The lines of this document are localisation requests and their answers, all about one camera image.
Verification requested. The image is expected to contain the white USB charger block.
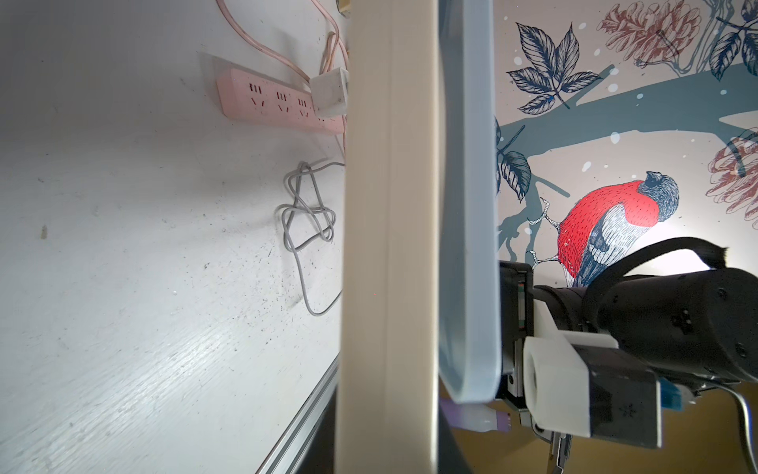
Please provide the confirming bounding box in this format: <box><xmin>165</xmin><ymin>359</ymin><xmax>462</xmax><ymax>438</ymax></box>
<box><xmin>309</xmin><ymin>67</ymin><xmax>349</xmax><ymax>119</ymax></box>

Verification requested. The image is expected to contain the grey USB cable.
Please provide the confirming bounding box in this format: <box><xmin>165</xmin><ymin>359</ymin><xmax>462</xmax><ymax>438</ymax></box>
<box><xmin>274</xmin><ymin>159</ymin><xmax>347</xmax><ymax>318</ymax></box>

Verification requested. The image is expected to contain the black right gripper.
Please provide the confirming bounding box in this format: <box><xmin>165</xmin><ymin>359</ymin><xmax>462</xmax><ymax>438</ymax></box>
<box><xmin>499</xmin><ymin>261</ymin><xmax>534</xmax><ymax>409</ymax></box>

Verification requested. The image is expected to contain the purple white water bottle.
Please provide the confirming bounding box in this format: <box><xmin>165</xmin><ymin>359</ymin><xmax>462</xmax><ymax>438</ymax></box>
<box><xmin>439</xmin><ymin>399</ymin><xmax>511</xmax><ymax>433</ymax></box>

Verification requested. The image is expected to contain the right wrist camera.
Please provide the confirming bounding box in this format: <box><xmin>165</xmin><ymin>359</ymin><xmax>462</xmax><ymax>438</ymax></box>
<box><xmin>523</xmin><ymin>331</ymin><xmax>695</xmax><ymax>448</ymax></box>

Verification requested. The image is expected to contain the blue white electronic scale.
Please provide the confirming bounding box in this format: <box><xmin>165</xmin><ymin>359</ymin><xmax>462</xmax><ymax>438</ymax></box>
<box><xmin>335</xmin><ymin>1</ymin><xmax>503</xmax><ymax>473</ymax></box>

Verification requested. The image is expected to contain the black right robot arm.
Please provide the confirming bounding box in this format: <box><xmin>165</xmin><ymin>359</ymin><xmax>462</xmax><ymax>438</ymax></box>
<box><xmin>497</xmin><ymin>237</ymin><xmax>757</xmax><ymax>473</ymax></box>

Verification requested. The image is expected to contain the pink power strip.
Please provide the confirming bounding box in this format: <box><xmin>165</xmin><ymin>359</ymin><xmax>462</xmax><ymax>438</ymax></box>
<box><xmin>216</xmin><ymin>69</ymin><xmax>345</xmax><ymax>136</ymax></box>

